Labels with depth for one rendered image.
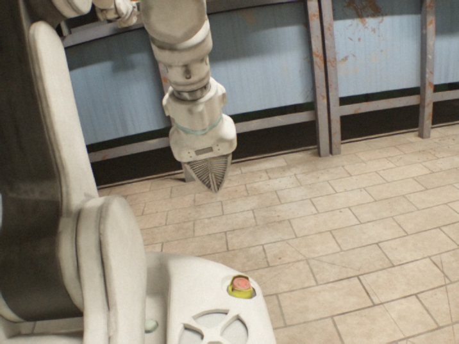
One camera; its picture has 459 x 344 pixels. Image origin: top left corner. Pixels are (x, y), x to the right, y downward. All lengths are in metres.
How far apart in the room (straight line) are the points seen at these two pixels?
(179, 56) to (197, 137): 0.14
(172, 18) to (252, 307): 0.37
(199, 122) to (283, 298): 0.65
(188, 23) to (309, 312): 0.77
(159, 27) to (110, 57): 1.31
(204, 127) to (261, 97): 1.22
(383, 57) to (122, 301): 1.72
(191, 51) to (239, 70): 1.25
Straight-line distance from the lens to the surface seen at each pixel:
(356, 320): 0.91
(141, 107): 1.66
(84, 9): 0.53
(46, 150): 0.43
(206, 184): 0.61
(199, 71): 0.41
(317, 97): 1.67
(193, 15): 0.35
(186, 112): 0.44
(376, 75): 1.85
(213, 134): 0.47
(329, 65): 1.67
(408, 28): 1.93
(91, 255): 0.38
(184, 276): 0.52
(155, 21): 0.35
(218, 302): 0.47
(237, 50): 1.61
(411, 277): 1.04
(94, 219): 0.39
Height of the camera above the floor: 0.70
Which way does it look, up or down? 26 degrees down
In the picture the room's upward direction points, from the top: 11 degrees counter-clockwise
